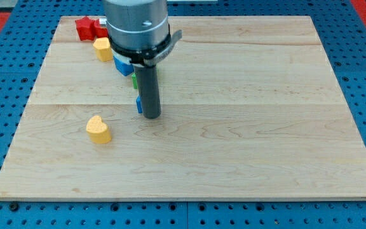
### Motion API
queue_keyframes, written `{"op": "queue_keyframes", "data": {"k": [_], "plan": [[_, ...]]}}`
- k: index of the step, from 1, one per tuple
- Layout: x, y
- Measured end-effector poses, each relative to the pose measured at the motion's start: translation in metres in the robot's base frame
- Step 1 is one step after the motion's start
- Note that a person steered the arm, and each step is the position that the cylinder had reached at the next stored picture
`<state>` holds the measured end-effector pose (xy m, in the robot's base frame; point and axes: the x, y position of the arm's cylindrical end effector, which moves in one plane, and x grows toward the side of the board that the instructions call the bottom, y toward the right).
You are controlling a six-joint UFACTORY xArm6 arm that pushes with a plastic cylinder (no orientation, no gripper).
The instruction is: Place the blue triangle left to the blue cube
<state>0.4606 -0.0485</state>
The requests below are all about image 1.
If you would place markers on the blue triangle block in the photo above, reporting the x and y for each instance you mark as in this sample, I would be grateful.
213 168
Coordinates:
138 104

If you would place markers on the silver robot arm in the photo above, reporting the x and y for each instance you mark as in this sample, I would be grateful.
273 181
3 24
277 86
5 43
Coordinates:
138 29

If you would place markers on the blue cube block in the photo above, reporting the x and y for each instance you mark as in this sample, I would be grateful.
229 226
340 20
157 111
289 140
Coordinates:
123 65

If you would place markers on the green block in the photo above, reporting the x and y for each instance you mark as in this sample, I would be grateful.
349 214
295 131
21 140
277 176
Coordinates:
134 81

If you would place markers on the wooden board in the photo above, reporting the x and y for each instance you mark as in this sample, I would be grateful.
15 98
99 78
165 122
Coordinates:
251 112

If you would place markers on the grey metal clamp band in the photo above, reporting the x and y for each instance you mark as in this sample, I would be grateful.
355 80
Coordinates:
151 62

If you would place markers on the yellow heart block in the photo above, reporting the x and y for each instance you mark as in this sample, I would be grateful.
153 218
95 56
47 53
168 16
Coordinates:
98 131

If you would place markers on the yellow pentagon block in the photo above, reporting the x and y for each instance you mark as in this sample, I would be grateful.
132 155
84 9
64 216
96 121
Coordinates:
103 49

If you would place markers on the red star block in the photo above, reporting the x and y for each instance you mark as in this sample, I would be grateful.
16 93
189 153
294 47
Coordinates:
85 30

